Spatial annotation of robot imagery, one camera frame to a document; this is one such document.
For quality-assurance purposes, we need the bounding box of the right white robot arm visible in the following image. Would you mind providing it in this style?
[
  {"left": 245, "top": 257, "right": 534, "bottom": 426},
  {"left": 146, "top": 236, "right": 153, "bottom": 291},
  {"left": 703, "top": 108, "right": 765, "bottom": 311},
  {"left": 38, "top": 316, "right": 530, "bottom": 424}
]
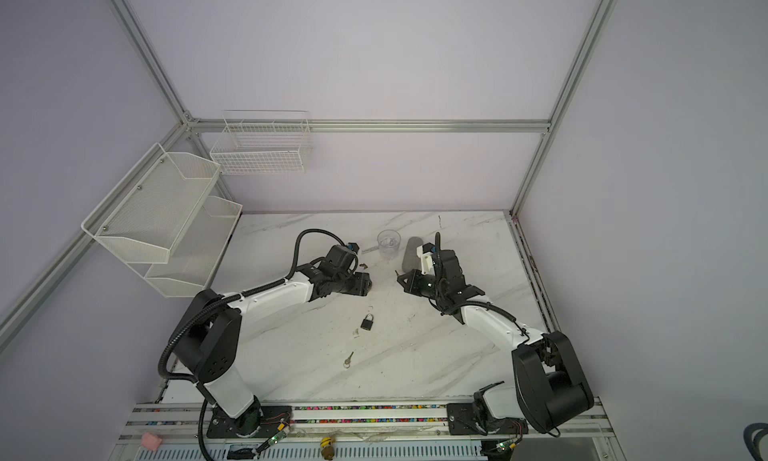
[{"left": 397, "top": 237, "right": 594, "bottom": 438}]

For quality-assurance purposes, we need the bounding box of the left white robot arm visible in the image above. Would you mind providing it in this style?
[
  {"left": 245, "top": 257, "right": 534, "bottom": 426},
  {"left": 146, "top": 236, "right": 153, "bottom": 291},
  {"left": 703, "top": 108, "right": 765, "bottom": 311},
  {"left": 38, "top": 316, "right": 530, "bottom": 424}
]
[{"left": 157, "top": 228, "right": 372, "bottom": 437}]

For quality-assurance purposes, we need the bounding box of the silver key near front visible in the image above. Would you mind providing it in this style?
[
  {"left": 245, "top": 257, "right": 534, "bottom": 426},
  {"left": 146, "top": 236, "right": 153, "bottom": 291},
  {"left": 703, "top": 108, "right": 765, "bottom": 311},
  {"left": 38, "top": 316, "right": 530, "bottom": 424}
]
[{"left": 343, "top": 352, "right": 354, "bottom": 369}]

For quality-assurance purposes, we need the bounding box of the grey oblong sponge block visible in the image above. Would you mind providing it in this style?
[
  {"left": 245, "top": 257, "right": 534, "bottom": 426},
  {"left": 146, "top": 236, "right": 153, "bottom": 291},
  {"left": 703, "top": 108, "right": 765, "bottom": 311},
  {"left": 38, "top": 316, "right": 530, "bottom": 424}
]
[{"left": 401, "top": 237, "right": 424, "bottom": 274}]

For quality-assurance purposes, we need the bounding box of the clear plastic cup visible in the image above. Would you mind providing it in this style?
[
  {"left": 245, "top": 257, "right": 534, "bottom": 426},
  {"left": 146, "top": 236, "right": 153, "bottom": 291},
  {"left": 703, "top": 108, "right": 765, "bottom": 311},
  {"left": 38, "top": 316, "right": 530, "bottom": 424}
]
[{"left": 377, "top": 229, "right": 401, "bottom": 261}]

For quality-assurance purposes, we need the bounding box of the black padlock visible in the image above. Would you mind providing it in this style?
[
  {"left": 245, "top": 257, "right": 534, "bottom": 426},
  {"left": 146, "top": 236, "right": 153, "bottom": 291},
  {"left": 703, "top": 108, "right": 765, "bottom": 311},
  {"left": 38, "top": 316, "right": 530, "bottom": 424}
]
[{"left": 360, "top": 313, "right": 374, "bottom": 331}]

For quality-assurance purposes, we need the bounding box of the lower white mesh shelf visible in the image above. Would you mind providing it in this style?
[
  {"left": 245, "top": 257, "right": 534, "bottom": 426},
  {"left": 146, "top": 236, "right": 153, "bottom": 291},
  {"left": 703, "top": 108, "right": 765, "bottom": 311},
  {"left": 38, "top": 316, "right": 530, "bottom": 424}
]
[{"left": 144, "top": 196, "right": 242, "bottom": 298}]

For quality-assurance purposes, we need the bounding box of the white mesh shelf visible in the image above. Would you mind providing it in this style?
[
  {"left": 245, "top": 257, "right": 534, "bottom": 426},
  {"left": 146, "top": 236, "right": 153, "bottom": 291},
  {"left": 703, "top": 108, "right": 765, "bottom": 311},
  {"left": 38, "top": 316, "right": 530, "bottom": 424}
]
[
  {"left": 81, "top": 144, "right": 221, "bottom": 264},
  {"left": 144, "top": 196, "right": 242, "bottom": 298}
]

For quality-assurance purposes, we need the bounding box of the upper white mesh shelf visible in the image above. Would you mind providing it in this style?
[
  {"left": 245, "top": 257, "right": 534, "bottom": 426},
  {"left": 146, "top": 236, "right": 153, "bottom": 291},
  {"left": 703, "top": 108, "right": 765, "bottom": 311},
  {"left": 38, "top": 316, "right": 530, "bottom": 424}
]
[{"left": 81, "top": 144, "right": 221, "bottom": 264}]

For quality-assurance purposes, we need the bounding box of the pink eraser block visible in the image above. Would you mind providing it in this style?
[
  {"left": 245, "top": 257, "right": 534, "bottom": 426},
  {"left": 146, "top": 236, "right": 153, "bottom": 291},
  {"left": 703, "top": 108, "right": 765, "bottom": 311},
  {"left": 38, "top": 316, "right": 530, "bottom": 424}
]
[{"left": 140, "top": 432, "right": 162, "bottom": 452}]

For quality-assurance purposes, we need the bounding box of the white wire basket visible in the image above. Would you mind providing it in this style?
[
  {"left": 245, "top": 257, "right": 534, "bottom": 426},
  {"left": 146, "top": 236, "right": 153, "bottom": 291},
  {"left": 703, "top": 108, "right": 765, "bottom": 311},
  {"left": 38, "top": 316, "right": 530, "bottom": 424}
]
[{"left": 210, "top": 110, "right": 313, "bottom": 175}]

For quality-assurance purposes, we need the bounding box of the aluminium frame rail base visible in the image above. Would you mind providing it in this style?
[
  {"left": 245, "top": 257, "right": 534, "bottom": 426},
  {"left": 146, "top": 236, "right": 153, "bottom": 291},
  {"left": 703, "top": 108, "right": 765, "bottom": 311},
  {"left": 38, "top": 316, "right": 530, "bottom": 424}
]
[{"left": 109, "top": 400, "right": 626, "bottom": 460}]

